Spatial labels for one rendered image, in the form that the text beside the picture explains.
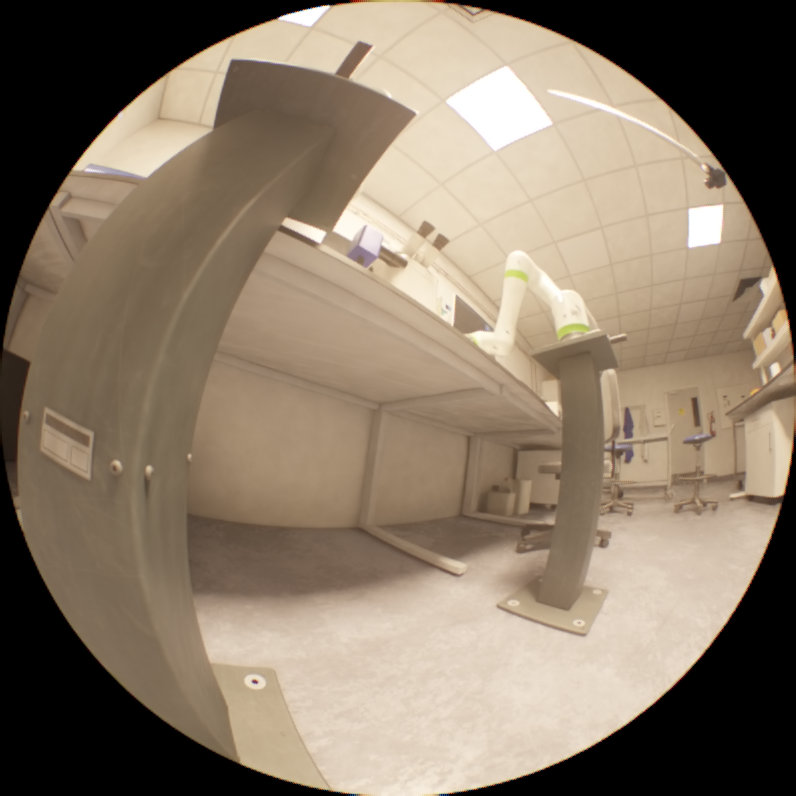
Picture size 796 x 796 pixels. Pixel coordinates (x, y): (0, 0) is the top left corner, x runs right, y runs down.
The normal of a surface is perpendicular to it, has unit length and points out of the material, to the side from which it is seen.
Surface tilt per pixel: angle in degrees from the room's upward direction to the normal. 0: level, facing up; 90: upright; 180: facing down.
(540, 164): 180
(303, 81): 180
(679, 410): 90
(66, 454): 90
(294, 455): 90
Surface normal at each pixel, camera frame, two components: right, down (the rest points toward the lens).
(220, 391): 0.65, -0.11
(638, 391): -0.75, -0.26
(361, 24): -0.13, 0.96
